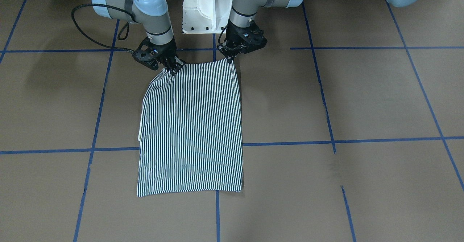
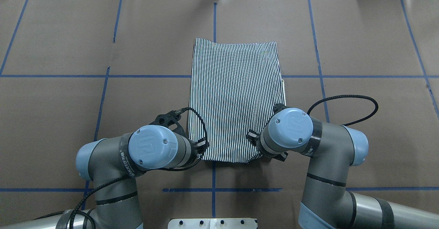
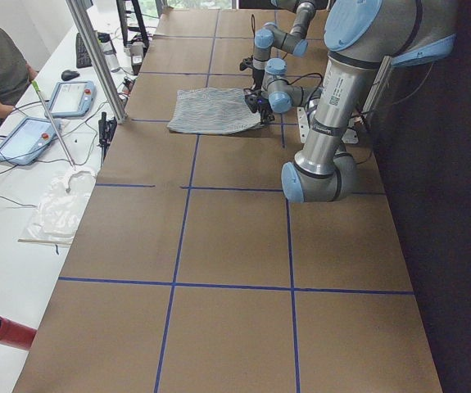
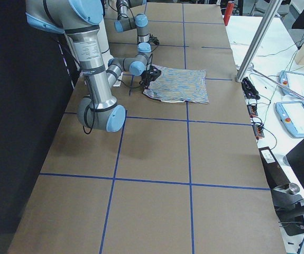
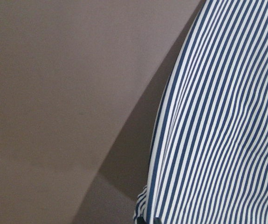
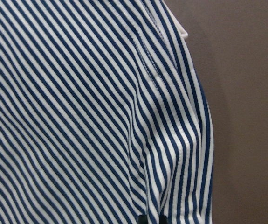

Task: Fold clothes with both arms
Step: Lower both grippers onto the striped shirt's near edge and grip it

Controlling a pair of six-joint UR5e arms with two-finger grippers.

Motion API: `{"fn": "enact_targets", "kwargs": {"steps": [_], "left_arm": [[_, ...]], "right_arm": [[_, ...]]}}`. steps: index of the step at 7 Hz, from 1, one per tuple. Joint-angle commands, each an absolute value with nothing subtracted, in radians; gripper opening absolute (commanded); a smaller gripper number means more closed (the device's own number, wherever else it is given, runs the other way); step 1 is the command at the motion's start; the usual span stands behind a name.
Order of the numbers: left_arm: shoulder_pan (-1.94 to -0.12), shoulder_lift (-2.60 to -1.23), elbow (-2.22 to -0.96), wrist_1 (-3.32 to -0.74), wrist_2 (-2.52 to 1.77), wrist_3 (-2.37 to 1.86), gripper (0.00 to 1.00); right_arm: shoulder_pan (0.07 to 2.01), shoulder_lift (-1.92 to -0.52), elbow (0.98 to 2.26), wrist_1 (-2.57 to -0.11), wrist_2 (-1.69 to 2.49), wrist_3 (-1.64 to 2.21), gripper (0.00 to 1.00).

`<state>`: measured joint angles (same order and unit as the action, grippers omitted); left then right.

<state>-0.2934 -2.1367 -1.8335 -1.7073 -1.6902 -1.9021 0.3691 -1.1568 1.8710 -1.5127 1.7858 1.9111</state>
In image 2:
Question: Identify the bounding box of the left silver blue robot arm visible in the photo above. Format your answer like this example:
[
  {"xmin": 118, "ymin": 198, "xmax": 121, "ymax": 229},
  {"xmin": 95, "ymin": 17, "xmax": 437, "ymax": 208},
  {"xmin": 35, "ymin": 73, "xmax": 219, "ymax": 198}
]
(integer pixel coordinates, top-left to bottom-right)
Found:
[{"xmin": 5, "ymin": 125, "xmax": 209, "ymax": 229}]

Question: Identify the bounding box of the blue white striped polo shirt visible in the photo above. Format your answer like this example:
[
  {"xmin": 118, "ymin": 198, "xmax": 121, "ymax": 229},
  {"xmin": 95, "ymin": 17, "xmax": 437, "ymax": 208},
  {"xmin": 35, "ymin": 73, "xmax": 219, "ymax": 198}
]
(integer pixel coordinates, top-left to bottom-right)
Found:
[{"xmin": 188, "ymin": 38, "xmax": 285, "ymax": 163}]

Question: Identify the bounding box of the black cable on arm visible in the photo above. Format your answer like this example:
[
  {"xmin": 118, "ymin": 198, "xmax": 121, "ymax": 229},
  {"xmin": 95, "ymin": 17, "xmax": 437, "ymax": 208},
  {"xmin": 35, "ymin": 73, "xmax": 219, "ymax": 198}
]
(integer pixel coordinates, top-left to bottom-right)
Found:
[
  {"xmin": 33, "ymin": 107, "xmax": 210, "ymax": 229},
  {"xmin": 306, "ymin": 95, "xmax": 379, "ymax": 126}
]

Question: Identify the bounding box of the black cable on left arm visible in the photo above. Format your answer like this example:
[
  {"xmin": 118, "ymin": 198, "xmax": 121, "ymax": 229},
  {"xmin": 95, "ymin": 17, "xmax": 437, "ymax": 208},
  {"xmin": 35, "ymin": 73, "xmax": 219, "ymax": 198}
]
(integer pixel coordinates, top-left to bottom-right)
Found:
[{"xmin": 33, "ymin": 107, "xmax": 210, "ymax": 229}]

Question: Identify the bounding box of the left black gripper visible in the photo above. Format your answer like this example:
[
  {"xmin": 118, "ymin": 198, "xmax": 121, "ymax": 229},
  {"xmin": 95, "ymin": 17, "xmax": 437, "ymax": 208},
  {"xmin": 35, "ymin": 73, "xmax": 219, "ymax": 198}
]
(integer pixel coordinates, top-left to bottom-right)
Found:
[{"xmin": 186, "ymin": 138, "xmax": 210, "ymax": 164}]

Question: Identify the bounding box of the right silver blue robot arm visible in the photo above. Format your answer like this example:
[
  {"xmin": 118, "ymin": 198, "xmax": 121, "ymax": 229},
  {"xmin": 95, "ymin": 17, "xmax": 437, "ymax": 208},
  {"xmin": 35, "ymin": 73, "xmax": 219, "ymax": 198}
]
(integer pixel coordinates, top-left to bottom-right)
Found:
[{"xmin": 246, "ymin": 104, "xmax": 439, "ymax": 229}]

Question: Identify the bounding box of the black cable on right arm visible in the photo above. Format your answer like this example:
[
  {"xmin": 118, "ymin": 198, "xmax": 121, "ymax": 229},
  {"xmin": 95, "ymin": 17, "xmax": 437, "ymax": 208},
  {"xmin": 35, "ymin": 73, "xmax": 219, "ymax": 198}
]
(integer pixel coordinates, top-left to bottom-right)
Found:
[{"xmin": 306, "ymin": 95, "xmax": 379, "ymax": 126}]

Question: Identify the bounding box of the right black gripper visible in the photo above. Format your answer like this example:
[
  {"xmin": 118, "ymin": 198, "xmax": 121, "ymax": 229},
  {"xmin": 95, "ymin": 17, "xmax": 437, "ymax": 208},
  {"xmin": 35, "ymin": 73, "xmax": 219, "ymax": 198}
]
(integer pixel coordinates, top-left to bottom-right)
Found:
[{"xmin": 246, "ymin": 130, "xmax": 288, "ymax": 162}]

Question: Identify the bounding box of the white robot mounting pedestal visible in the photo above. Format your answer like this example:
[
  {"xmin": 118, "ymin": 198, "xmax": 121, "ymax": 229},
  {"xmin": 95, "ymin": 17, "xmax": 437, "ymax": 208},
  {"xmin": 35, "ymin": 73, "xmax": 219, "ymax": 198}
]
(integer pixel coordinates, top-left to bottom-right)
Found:
[{"xmin": 167, "ymin": 218, "xmax": 258, "ymax": 229}]

